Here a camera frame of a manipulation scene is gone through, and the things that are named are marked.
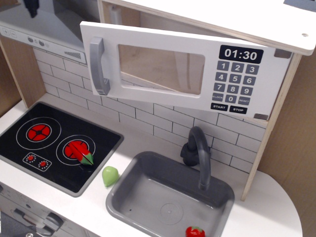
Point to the green toy pear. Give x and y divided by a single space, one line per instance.
110 175

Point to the black toy stovetop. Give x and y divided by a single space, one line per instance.
37 143

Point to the grey microwave door handle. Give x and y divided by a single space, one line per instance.
101 84

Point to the white toy microwave door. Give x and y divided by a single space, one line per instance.
193 71

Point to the red toy chili pepper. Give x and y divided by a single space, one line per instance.
81 153

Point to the dark grey toy faucet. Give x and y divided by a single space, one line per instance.
196 151

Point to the grey toy sink basin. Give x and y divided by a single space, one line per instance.
161 197

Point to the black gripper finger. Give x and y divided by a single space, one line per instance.
32 7

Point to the red toy strawberry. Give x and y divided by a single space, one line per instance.
194 231

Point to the grey oven door handle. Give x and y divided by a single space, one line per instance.
46 227

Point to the grey range hood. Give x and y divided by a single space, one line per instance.
53 26

